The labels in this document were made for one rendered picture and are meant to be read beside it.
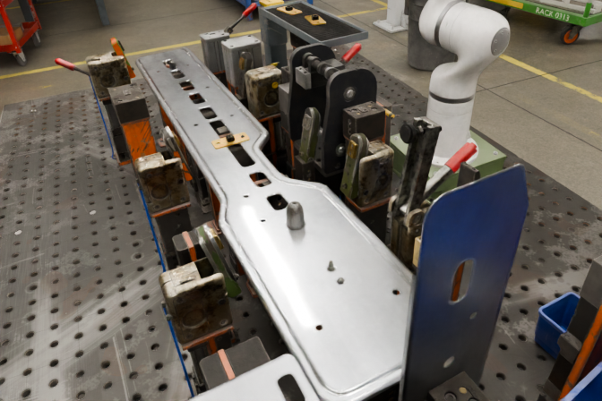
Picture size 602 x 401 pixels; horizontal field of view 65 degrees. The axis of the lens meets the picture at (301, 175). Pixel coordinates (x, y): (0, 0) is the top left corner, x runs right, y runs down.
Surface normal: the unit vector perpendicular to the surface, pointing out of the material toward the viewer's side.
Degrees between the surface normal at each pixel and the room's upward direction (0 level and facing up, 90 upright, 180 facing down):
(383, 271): 0
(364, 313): 0
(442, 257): 90
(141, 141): 90
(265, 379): 0
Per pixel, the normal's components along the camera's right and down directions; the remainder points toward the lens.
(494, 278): 0.45, 0.49
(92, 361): -0.05, -0.82
